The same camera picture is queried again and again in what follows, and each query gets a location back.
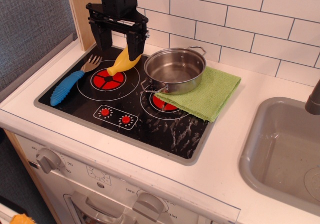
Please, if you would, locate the grey oven dial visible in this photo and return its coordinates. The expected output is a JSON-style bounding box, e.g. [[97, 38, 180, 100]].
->
[[36, 148, 61, 174], [132, 193, 165, 222]]

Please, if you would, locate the fork with blue handle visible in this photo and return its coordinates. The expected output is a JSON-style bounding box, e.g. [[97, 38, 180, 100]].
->
[[50, 55, 102, 106]]

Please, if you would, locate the black toy stovetop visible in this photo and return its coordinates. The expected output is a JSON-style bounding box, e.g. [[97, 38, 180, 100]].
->
[[34, 47, 213, 165]]

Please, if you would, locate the orange fuzzy object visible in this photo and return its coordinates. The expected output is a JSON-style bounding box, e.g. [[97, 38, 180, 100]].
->
[[10, 214, 35, 224]]

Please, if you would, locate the grey plastic sink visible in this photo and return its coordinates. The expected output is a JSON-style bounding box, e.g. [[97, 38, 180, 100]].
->
[[239, 97, 320, 216]]

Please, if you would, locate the green folded cloth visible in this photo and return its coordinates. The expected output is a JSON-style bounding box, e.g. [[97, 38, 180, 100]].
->
[[155, 67, 241, 123]]

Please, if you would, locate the left grey oven dial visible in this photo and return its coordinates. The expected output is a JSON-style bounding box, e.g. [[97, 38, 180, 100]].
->
[[36, 148, 61, 174]]

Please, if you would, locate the red stove knob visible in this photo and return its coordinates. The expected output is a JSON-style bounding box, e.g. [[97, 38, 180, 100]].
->
[[121, 116, 131, 124], [100, 108, 110, 117]]

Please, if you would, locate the grey faucet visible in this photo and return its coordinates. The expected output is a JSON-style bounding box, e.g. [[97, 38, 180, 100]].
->
[[304, 80, 320, 115]]

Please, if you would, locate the stainless steel pot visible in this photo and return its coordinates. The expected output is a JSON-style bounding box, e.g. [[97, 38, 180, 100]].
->
[[140, 46, 207, 95]]

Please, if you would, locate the yellow plastic banana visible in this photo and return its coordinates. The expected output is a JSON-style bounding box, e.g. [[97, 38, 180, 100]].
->
[[106, 46, 142, 76]]

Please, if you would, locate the right grey oven dial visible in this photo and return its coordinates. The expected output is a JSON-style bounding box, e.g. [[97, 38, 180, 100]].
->
[[132, 193, 165, 222]]

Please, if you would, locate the grey oven door handle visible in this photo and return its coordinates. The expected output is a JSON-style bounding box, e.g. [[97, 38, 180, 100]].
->
[[70, 192, 135, 224]]

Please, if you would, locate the right red stove knob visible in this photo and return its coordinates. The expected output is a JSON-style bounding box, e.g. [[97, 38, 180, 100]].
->
[[121, 116, 131, 124]]

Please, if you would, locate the left red stove knob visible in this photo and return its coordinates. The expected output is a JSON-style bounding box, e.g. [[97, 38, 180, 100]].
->
[[100, 108, 110, 117]]

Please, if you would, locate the wooden side panel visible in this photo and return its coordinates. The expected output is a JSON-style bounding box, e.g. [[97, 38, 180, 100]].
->
[[69, 0, 101, 51]]

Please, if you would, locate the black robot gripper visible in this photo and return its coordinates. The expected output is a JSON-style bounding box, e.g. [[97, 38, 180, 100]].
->
[[86, 0, 148, 60]]

